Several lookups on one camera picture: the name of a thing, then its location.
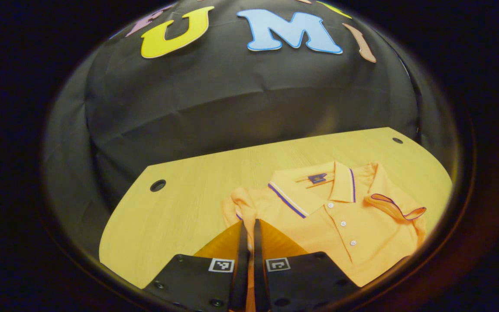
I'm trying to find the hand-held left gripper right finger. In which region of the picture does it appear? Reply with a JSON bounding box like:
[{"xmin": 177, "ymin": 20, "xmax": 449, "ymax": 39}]
[{"xmin": 254, "ymin": 219, "xmax": 360, "ymax": 312}]

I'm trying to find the black backdrop cloth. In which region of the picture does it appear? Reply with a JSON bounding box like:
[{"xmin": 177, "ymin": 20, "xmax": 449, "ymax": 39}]
[{"xmin": 44, "ymin": 0, "xmax": 449, "ymax": 260}]

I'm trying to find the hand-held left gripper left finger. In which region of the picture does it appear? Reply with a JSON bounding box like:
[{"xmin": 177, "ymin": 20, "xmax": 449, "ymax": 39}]
[{"xmin": 144, "ymin": 220, "xmax": 249, "ymax": 312}]

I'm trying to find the orange T-shirt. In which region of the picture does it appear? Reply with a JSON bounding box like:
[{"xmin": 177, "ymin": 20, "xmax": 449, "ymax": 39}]
[{"xmin": 221, "ymin": 161, "xmax": 428, "ymax": 311}]

